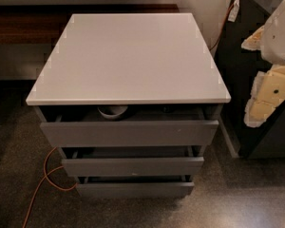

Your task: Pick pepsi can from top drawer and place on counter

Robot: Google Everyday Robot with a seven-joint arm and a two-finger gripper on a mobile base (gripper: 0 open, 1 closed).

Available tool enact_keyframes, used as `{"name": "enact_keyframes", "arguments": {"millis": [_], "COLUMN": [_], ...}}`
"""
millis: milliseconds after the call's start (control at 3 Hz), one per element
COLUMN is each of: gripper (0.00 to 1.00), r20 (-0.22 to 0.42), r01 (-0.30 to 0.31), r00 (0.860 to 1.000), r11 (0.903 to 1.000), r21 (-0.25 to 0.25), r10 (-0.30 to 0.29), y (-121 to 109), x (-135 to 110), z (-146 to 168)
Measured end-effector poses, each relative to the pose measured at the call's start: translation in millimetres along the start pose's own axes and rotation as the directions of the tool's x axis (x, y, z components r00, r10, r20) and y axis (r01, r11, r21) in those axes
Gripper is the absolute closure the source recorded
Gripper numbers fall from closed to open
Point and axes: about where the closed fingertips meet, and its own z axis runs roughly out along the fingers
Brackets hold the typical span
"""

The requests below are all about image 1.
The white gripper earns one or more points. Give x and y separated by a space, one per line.
277 40

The dark blue pepsi can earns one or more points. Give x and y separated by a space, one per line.
168 108

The grey top drawer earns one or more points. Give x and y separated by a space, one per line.
143 125

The grey drawer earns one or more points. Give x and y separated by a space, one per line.
135 187
131 161
143 125

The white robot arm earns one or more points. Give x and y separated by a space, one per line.
268 90

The grey drawer cabinet white top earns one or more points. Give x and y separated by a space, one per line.
130 59

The grey middle drawer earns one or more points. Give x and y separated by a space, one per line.
131 161

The grey bottom drawer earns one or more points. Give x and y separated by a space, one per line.
135 187

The black cabinet on right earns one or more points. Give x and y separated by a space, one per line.
238 68

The white bowl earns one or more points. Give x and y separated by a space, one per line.
112 112

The dark wooden bench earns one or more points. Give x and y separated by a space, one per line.
44 24

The white cable tag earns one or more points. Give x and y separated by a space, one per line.
234 11

